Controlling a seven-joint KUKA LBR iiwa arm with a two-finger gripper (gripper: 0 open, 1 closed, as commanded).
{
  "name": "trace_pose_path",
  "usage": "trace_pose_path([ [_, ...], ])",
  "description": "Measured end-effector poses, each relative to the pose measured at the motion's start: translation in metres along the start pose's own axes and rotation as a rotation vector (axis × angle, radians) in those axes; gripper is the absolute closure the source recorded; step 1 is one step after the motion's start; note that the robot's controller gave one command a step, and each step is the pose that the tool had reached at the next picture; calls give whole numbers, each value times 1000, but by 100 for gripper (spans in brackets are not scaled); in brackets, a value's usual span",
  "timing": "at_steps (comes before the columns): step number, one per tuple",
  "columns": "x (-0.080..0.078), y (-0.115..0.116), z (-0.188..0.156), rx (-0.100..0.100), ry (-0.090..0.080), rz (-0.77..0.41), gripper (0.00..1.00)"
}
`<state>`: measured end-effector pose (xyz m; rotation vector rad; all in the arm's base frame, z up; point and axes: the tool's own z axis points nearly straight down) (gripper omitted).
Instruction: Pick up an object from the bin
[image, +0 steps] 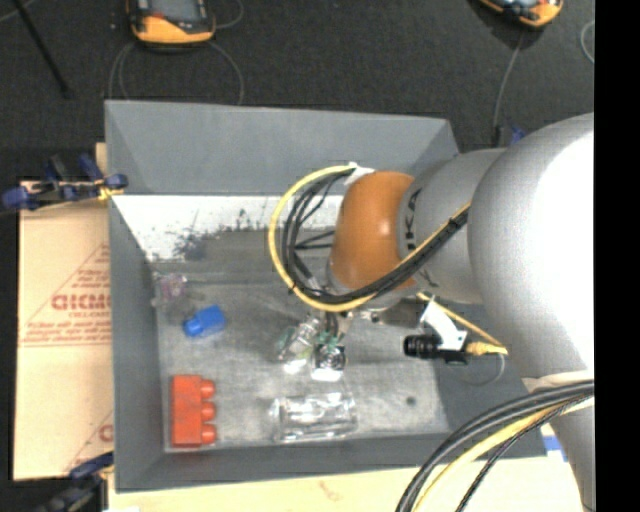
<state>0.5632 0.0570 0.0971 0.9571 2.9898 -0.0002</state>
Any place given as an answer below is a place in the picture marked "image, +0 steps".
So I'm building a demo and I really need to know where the brown cardboard board red print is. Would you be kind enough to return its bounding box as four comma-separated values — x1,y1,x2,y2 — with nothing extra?
11,141,116,482

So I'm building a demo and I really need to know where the clear purple small object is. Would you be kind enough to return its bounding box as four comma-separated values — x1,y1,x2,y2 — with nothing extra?
151,272,190,309

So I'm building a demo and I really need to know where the clear glass jar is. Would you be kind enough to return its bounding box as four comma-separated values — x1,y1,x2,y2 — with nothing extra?
268,391,359,444

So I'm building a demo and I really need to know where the black cylinder on white bracket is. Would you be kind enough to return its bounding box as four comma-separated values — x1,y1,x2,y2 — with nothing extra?
402,297,472,367

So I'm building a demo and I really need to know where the red toy building block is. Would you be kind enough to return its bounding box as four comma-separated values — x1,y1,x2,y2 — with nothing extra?
169,374,219,448

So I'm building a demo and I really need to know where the grey metal bin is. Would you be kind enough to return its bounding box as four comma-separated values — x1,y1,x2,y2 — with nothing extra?
103,99,547,492

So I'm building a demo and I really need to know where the blue rounded toy block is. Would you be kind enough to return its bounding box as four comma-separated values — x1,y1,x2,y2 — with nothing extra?
181,304,228,339

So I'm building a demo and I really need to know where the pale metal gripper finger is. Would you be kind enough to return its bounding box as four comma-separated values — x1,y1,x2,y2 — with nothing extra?
276,315,322,375
309,342,348,383

